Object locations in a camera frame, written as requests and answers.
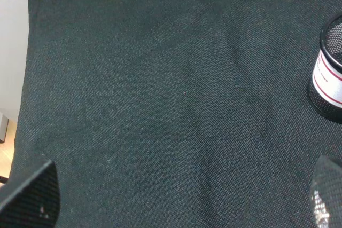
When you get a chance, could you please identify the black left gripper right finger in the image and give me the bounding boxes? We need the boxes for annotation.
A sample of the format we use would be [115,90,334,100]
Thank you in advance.
[310,155,341,227]

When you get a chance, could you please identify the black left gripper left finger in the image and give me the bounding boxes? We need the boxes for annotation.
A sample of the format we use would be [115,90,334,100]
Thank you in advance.
[1,160,60,227]

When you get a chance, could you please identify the grey furniture leg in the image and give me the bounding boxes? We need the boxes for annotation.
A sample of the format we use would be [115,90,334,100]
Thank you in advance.
[0,113,9,143]

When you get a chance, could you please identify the black mesh pen holder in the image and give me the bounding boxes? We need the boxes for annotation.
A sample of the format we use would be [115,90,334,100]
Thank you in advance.
[307,13,341,123]

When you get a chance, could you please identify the black table cloth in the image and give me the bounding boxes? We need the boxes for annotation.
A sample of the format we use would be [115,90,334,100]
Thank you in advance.
[10,0,341,227]

